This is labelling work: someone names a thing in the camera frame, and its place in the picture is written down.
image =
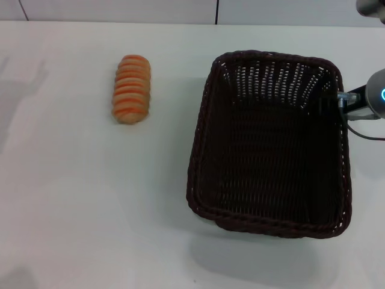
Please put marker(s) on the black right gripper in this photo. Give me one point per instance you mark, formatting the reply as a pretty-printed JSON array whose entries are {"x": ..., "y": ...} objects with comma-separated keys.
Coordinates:
[{"x": 359, "y": 109}]

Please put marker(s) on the dark brown woven basket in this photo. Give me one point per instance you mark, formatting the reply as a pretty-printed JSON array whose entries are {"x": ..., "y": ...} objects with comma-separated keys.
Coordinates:
[{"x": 270, "y": 150}]

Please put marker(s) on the orange striped bread loaf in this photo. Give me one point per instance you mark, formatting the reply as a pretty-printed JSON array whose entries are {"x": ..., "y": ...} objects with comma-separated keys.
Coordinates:
[{"x": 130, "y": 90}]

